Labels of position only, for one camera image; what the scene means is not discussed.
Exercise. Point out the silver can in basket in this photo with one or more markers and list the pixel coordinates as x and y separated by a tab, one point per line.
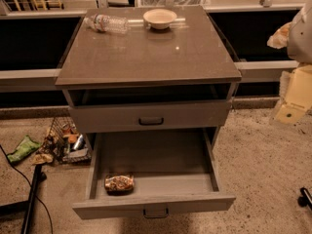
79	143

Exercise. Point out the green snack bag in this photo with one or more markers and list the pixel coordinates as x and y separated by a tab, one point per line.
24	148

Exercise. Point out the grey drawer cabinet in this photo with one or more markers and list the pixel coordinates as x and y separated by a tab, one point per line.
183	63

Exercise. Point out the white ceramic bowl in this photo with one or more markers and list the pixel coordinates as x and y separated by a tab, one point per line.
159	18

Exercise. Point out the clear plastic water bottle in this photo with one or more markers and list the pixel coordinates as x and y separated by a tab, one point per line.
107	24

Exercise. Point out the black caster wheel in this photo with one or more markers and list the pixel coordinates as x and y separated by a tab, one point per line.
305	199

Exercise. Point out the open grey lower drawer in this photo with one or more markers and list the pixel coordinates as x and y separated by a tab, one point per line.
175	172

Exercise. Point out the black wire basket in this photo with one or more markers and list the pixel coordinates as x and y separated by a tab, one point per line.
59	141

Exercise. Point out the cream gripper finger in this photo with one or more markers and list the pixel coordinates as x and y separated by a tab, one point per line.
285	114

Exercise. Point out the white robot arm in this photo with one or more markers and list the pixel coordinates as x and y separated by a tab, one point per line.
296	36

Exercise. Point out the closed grey upper drawer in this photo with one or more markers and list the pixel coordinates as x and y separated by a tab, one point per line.
150	116

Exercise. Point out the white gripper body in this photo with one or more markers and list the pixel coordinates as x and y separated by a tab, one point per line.
300	41

